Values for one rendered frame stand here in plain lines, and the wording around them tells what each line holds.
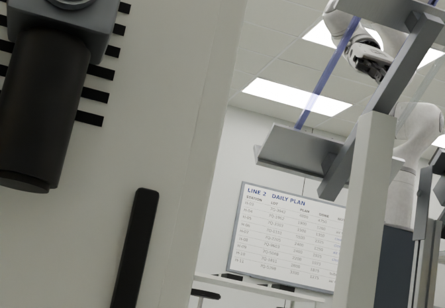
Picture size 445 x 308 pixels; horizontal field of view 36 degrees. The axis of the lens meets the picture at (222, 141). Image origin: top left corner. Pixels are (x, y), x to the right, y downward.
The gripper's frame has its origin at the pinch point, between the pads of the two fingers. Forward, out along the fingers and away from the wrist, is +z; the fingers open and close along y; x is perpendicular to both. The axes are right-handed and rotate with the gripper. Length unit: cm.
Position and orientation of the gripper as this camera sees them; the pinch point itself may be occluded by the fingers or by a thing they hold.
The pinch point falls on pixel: (387, 79)
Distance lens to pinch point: 156.8
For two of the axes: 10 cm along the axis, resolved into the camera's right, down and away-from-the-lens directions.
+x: -3.4, 8.5, 3.9
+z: 1.3, 4.6, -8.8
